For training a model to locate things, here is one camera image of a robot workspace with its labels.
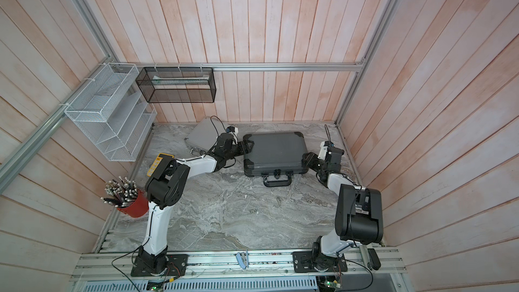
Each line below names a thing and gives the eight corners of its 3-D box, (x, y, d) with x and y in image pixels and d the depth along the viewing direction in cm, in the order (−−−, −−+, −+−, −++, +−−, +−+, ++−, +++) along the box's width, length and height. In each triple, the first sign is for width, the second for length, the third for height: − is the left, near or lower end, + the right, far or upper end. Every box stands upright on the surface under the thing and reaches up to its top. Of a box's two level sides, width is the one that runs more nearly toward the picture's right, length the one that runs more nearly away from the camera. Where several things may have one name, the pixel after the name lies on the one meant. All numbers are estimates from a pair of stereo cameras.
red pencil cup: (123, 220, 86) (95, 203, 71) (133, 196, 93) (110, 176, 78) (147, 220, 86) (125, 203, 71) (155, 196, 93) (137, 176, 78)
